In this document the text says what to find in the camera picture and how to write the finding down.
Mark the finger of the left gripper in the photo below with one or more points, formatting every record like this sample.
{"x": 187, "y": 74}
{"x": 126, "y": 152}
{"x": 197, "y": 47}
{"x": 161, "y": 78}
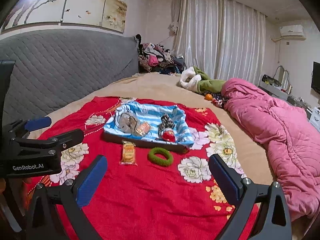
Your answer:
{"x": 59, "y": 143}
{"x": 22, "y": 128}

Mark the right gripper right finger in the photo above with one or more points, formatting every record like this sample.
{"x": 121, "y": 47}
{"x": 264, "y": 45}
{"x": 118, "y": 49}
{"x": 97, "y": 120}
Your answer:
{"x": 273, "y": 219}

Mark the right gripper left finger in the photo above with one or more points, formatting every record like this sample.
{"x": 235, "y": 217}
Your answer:
{"x": 43, "y": 220}

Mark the yellow rice cracker packet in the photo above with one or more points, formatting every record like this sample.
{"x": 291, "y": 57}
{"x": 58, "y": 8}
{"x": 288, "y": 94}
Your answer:
{"x": 128, "y": 156}

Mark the pink mesh scrunchie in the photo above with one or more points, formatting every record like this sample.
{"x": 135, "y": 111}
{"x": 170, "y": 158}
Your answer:
{"x": 128, "y": 123}

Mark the brown rice cracker packet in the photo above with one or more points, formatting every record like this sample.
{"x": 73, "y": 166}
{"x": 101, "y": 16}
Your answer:
{"x": 143, "y": 129}

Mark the green fuzzy scrunchie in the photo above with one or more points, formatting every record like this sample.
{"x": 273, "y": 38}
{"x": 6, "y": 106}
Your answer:
{"x": 160, "y": 156}

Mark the red blue toy helmet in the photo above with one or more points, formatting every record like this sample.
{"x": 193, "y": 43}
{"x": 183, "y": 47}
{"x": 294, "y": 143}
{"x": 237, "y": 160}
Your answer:
{"x": 168, "y": 135}

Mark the leopard print scrunchie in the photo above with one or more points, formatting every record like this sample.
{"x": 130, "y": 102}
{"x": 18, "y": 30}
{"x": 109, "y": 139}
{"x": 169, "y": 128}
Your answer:
{"x": 166, "y": 122}

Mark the grey quilted headboard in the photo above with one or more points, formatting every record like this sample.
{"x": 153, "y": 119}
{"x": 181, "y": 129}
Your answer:
{"x": 56, "y": 67}

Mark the pink quilted duvet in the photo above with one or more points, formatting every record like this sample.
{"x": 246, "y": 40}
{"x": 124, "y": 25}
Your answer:
{"x": 292, "y": 143}

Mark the red floral blanket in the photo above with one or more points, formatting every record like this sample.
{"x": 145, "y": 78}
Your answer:
{"x": 145, "y": 200}

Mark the white drawer cabinet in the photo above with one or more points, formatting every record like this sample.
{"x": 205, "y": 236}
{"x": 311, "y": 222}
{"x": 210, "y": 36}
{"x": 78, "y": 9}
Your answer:
{"x": 315, "y": 118}

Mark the beige bed sheet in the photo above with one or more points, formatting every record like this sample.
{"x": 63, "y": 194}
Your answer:
{"x": 250, "y": 157}

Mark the small red patterned item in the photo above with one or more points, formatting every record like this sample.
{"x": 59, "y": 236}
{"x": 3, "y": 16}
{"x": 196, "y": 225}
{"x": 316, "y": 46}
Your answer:
{"x": 218, "y": 102}

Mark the pile of clothes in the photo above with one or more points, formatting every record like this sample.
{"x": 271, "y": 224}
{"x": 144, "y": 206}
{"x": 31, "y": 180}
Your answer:
{"x": 156, "y": 58}

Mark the orange fruit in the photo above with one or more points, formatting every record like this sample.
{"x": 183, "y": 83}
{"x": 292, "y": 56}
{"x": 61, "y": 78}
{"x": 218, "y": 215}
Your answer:
{"x": 208, "y": 97}

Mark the oval mirror on dresser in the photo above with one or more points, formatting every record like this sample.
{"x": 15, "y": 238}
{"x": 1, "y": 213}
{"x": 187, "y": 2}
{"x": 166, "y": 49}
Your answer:
{"x": 283, "y": 77}

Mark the green white plush garment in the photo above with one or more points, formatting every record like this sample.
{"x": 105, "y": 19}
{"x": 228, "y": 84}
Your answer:
{"x": 195, "y": 80}

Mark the white sheer curtain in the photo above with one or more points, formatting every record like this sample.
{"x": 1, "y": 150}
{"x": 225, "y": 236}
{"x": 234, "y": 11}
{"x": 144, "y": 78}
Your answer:
{"x": 223, "y": 38}

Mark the white air conditioner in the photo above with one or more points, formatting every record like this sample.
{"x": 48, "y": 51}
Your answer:
{"x": 291, "y": 32}

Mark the black wall television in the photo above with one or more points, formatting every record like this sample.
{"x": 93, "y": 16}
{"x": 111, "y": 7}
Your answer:
{"x": 315, "y": 81}

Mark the floral wall painting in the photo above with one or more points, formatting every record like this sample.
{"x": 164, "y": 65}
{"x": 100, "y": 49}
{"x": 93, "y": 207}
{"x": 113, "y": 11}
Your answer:
{"x": 109, "y": 14}

